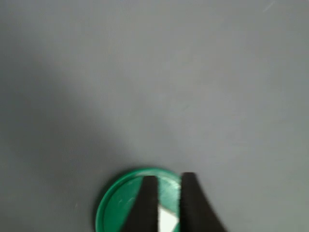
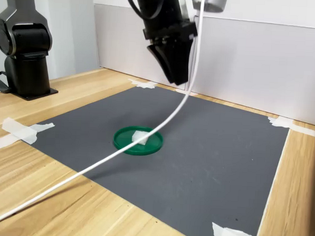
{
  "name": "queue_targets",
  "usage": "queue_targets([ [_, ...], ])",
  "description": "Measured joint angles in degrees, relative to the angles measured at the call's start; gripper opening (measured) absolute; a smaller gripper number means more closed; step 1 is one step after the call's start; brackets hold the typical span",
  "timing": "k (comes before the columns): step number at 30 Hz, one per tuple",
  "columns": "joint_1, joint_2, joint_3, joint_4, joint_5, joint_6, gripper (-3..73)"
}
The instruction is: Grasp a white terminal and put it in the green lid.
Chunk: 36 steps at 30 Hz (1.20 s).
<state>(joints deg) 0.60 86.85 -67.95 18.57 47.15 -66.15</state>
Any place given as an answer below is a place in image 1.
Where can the small white plastic terminal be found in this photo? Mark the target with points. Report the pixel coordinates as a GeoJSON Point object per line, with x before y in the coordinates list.
{"type": "Point", "coordinates": [167, 220]}

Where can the round green lid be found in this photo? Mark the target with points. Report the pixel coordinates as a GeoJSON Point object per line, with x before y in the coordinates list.
{"type": "Point", "coordinates": [116, 200]}

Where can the dark grey mat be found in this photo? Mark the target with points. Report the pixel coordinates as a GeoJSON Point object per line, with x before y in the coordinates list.
{"type": "Point", "coordinates": [154, 84]}

